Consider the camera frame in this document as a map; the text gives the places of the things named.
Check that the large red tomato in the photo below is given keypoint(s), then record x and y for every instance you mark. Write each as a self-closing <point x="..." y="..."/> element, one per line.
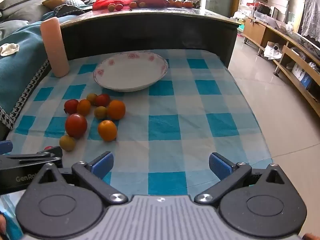
<point x="76" y="126"/>

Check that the white floral rimmed plate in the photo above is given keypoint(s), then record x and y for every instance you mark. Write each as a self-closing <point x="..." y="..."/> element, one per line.
<point x="130" y="71"/>

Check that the blue blanket with houndstooth trim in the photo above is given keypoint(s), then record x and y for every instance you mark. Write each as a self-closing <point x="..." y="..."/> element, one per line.
<point x="20" y="75"/>

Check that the wooden media cabinet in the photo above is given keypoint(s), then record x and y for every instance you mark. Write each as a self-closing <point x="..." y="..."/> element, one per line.
<point x="287" y="55"/>

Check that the yellow green plum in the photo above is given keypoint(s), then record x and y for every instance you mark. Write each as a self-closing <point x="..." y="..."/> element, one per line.
<point x="67" y="143"/>
<point x="111" y="7"/>
<point x="142" y="4"/>
<point x="100" y="112"/>
<point x="91" y="98"/>

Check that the small orange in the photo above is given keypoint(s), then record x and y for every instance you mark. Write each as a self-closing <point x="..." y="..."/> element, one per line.
<point x="83" y="108"/>

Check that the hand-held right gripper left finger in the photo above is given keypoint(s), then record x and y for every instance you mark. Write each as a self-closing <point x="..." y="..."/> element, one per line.
<point x="102" y="163"/>

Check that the white crumpled bag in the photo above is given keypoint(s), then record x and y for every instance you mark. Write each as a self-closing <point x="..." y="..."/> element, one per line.
<point x="273" y="50"/>

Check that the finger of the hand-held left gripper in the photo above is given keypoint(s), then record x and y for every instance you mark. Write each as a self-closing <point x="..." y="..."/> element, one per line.
<point x="5" y="147"/>
<point x="50" y="155"/>

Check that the blue and white box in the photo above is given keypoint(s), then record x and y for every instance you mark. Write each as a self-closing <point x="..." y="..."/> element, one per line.
<point x="302" y="76"/>

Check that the grey sofa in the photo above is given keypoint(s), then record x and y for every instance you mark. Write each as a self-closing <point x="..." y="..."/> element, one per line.
<point x="22" y="2"/>

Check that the small red tomato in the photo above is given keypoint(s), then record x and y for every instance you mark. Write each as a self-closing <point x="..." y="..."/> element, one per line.
<point x="119" y="7"/>
<point x="48" y="147"/>
<point x="71" y="106"/>
<point x="102" y="100"/>

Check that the pink ribbed cylinder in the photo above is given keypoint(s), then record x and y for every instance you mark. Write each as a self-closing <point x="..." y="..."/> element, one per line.
<point x="55" y="50"/>

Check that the brown cushion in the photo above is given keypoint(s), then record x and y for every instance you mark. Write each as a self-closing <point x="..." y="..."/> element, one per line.
<point x="58" y="1"/>

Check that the blue white checkered cloth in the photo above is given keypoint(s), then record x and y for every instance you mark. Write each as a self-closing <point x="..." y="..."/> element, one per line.
<point x="175" y="120"/>

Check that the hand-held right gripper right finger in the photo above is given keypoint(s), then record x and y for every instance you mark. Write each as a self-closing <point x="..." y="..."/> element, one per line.
<point x="221" y="166"/>

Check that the dark patterned cushion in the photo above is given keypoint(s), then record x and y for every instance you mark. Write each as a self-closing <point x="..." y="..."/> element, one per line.
<point x="68" y="10"/>

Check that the dark coffee table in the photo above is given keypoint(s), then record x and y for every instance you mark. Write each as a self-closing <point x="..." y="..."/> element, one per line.
<point x="150" y="35"/>

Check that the lace cloth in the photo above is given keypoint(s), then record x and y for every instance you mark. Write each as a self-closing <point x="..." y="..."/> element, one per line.
<point x="311" y="17"/>

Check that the white crumpled cloth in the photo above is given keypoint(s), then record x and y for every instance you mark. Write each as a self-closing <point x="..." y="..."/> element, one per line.
<point x="8" y="49"/>

